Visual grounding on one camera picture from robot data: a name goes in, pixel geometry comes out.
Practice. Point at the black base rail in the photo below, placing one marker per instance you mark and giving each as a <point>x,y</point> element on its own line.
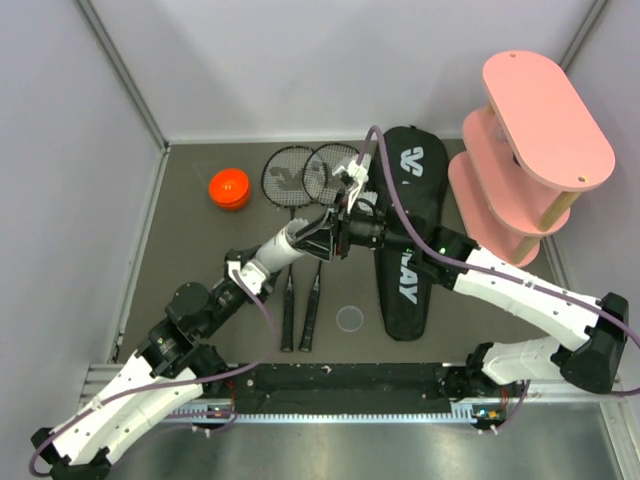
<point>360,388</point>

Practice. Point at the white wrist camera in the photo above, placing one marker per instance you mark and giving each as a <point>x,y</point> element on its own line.
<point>250,276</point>
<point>353,173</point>

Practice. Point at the pink tiered shelf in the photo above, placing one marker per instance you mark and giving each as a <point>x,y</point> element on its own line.
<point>530,153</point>

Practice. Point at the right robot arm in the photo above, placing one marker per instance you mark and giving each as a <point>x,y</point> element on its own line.
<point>585,336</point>

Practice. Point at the left black badminton racket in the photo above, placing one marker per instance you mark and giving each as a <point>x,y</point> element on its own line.
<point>282,185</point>

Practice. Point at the clear plastic tube lid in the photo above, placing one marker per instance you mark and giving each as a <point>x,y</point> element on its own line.
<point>349,318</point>

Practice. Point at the orange bowl stack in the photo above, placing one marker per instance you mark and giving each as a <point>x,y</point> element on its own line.
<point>230,189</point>

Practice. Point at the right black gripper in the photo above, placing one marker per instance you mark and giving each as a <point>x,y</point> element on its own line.
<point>320,243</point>

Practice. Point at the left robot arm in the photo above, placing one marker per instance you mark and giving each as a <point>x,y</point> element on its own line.
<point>172,366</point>

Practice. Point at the right black badminton racket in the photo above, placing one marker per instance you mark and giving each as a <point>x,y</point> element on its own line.
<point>322,188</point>

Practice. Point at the black badminton racket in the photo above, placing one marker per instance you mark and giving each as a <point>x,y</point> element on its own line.
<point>322,188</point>
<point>282,185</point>

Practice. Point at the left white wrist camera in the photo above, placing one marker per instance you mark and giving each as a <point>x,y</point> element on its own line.
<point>250,276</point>

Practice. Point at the black racket bag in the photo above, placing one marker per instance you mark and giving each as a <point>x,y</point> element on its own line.
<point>418,162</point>

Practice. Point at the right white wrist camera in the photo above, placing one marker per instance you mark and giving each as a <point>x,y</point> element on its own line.
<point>353,173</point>

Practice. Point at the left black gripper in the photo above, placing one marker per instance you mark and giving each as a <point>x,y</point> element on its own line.
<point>244,255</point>

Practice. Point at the white shuttlecock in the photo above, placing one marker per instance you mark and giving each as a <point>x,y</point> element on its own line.
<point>366,202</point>
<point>293,229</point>

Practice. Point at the white shuttlecock tube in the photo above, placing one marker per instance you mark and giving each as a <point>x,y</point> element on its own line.
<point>277,253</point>

